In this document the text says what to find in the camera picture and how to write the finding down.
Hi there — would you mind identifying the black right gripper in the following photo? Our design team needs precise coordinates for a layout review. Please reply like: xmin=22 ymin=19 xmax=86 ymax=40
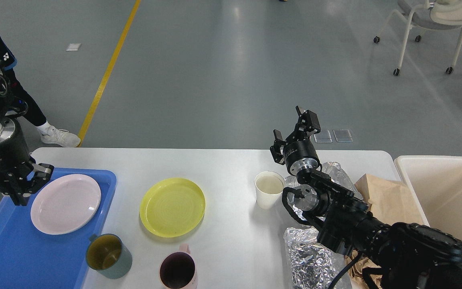
xmin=270 ymin=106 xmax=321 ymax=176

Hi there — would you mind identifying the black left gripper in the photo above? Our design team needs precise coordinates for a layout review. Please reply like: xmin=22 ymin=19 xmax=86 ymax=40
xmin=0 ymin=118 xmax=55 ymax=206

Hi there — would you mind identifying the dark green mug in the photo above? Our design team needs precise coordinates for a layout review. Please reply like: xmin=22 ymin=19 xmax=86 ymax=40
xmin=85 ymin=234 xmax=133 ymax=279

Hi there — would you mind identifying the yellow plate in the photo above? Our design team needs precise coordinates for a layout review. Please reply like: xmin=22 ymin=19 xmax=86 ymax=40
xmin=139 ymin=177 xmax=207 ymax=238

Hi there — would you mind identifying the pink mug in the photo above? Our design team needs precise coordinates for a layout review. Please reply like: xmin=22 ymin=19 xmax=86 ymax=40
xmin=159 ymin=243 xmax=199 ymax=289

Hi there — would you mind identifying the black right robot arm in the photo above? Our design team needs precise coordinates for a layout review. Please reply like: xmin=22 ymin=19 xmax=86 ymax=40
xmin=270 ymin=106 xmax=462 ymax=289

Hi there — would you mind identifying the clear floor plate left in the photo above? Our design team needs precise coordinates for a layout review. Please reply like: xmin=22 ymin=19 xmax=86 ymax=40
xmin=314 ymin=129 xmax=333 ymax=143

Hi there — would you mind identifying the clear floor plate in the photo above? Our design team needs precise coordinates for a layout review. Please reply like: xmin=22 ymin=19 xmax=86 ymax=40
xmin=332 ymin=129 xmax=353 ymax=142
xmin=314 ymin=129 xmax=333 ymax=143

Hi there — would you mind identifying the pink plate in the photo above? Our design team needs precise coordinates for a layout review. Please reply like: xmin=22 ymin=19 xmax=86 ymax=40
xmin=30 ymin=174 xmax=101 ymax=235

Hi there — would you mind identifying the clear floor plate right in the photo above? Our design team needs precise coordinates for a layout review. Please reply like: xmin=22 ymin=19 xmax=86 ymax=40
xmin=332 ymin=129 xmax=353 ymax=142

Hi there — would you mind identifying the white paper cup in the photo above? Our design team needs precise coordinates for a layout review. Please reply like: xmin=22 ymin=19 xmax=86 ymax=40
xmin=254 ymin=171 xmax=286 ymax=209

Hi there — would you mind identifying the crumpled foil back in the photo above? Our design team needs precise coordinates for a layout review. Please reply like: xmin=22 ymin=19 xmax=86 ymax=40
xmin=283 ymin=162 xmax=364 ymax=226

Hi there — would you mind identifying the crumpled foil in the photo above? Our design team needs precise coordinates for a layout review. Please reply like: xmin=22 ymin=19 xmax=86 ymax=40
xmin=284 ymin=228 xmax=345 ymax=289
xmin=283 ymin=162 xmax=364 ymax=226

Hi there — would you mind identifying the blue plastic tray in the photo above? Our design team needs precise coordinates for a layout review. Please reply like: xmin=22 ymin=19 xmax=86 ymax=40
xmin=0 ymin=168 xmax=117 ymax=289

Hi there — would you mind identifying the brown paper bag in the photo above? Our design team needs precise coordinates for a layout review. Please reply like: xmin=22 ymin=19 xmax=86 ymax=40
xmin=348 ymin=174 xmax=425 ymax=289

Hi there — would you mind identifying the crumpled foil front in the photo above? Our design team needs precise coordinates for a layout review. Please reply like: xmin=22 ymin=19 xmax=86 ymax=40
xmin=284 ymin=228 xmax=345 ymax=289

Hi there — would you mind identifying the person in black clothes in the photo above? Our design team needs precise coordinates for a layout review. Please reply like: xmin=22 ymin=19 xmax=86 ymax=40
xmin=0 ymin=36 xmax=81 ymax=147

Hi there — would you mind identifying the white plastic bin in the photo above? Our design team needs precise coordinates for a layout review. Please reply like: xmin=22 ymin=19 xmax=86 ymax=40
xmin=395 ymin=155 xmax=462 ymax=240

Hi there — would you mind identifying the white office chair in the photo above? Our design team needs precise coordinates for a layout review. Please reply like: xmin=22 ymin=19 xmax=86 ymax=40
xmin=373 ymin=0 xmax=462 ymax=76

